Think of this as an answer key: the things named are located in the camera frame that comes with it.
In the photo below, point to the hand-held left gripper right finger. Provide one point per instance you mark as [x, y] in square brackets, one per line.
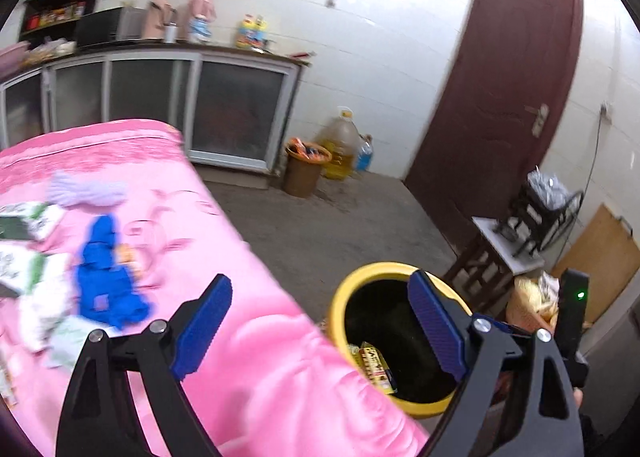
[435, 332]

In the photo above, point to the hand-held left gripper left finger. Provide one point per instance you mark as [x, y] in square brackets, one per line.
[202, 327]

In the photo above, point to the yellow round bin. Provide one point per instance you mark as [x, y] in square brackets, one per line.
[345, 297]

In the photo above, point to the white foam net bundle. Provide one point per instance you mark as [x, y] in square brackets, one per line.
[85, 192]

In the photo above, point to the green milk carton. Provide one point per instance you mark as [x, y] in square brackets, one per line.
[15, 226]

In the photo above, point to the yellow printed box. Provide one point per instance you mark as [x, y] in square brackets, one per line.
[375, 362]

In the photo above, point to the wooden board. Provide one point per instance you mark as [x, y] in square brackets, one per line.
[605, 257]

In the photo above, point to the pink floral blanket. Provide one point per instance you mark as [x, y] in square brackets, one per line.
[280, 362]

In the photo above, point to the white-topped wooden stool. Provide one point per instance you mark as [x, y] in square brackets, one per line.
[500, 247]

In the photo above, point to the black metal stand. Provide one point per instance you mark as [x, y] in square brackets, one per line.
[530, 222]

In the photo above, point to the blue crumpled cloth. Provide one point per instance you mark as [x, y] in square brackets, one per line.
[102, 277]

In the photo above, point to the silver plastic bag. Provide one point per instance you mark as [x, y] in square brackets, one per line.
[547, 187]

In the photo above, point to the pale green paper scrap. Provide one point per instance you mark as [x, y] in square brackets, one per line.
[70, 342]

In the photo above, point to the white and green carton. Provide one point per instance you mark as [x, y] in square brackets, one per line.
[30, 287]

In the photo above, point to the brown plastic bin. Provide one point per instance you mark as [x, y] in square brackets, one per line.
[301, 177]

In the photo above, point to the clear blue water bottle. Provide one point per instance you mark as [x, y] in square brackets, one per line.
[364, 154]

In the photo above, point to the orange snack wrappers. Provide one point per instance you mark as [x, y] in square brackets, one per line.
[307, 149]

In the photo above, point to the large cooking oil jug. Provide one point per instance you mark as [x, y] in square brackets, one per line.
[340, 147]

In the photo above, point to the dark red door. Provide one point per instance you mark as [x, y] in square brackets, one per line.
[490, 112]

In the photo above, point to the glass-door kitchen cabinet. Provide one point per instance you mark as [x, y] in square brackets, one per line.
[150, 87]

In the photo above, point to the small white cup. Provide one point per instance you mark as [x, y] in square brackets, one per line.
[170, 33]

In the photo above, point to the blue face mask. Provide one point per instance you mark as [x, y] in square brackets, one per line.
[201, 29]

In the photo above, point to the yellow plastic bottle set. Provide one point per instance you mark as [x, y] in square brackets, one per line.
[251, 32]

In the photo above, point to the black microwave oven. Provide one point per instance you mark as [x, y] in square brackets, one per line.
[107, 27]

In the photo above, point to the food bags pile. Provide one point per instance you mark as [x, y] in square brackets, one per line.
[47, 49]

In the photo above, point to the brown pink thermos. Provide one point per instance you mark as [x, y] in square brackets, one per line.
[159, 12]

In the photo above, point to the pink plastic basin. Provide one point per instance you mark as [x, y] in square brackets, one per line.
[12, 57]

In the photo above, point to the black spice shelf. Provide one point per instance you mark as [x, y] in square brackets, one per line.
[60, 12]

